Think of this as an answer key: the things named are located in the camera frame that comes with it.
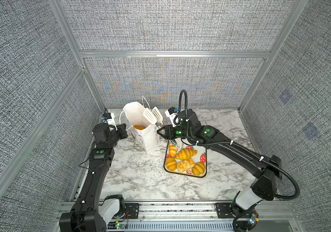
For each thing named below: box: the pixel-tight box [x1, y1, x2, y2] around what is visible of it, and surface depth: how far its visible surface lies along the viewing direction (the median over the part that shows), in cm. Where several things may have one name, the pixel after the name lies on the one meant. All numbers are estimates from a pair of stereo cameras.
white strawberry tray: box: [164, 138, 208, 178], surface depth 91 cm
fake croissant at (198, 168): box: [191, 161, 206, 176], surface depth 86 cm
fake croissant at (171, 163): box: [165, 156, 178, 172], surface depth 87 cm
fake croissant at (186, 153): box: [174, 148, 198, 160], surface depth 92 cm
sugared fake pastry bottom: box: [176, 158, 196, 173], surface depth 87 cm
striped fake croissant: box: [168, 142, 178, 158], surface depth 94 cm
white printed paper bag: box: [122, 101, 160, 154], surface depth 84 cm
